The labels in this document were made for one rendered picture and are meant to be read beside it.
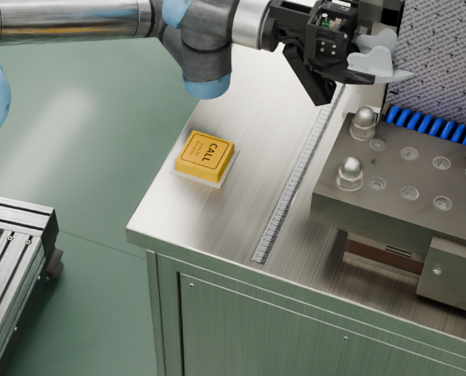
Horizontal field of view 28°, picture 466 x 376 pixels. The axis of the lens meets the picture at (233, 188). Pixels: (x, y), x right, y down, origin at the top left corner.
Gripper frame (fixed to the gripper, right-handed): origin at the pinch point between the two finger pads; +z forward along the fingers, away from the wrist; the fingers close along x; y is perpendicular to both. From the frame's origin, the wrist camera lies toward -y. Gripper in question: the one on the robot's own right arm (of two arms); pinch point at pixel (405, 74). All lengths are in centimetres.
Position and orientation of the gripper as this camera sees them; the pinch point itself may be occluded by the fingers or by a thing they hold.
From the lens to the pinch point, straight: 131.9
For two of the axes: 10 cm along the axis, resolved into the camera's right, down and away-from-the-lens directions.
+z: 9.3, 2.9, -2.2
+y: 0.2, -6.4, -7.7
